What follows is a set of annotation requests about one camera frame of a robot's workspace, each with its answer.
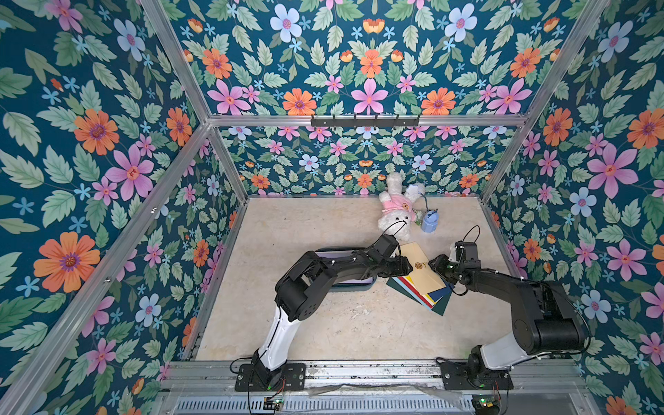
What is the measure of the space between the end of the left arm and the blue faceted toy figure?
0.26 m

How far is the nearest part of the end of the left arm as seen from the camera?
75 cm

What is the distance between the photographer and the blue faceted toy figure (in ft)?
3.41
